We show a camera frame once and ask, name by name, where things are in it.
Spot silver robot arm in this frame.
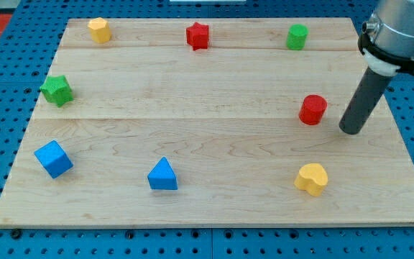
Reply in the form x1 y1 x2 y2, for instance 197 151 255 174
358 0 414 77

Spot red star block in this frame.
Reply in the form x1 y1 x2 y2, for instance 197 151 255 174
185 22 209 51

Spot green star block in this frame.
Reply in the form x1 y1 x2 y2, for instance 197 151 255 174
40 75 74 107

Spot wooden board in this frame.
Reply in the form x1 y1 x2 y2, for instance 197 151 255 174
0 18 414 230

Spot blue triangle block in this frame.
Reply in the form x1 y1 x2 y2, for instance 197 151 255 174
147 157 178 190

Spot red cylinder block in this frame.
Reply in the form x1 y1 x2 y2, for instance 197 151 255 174
298 94 328 125

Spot yellow heart block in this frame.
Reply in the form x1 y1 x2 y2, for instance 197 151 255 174
294 163 328 197

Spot green cylinder block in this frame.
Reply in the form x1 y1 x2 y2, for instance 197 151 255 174
286 24 309 50

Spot yellow hexagon block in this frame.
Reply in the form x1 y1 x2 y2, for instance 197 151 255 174
88 17 112 44

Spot blue cube block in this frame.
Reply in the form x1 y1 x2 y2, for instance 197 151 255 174
34 140 73 178

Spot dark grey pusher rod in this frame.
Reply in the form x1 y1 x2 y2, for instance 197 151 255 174
339 67 392 135

